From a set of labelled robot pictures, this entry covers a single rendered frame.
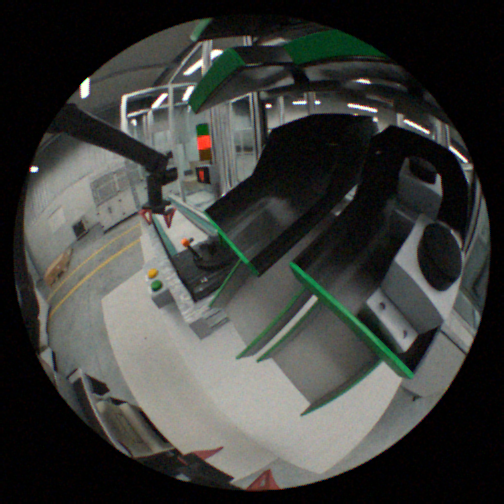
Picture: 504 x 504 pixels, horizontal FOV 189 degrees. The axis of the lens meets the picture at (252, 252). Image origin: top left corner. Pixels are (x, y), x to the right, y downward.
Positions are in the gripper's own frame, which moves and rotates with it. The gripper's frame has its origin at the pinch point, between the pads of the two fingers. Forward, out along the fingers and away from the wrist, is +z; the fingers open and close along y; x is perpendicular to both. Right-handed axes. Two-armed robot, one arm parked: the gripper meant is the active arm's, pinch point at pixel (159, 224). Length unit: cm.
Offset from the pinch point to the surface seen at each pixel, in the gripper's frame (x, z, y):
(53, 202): -146, 66, 857
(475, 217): 39, -38, -56
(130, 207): -308, 175, 372
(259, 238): 31, -23, -37
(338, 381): 43, -10, -52
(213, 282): 17.5, 3.2, -28.0
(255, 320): 31, -6, -39
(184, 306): 26.0, 5.3, -22.1
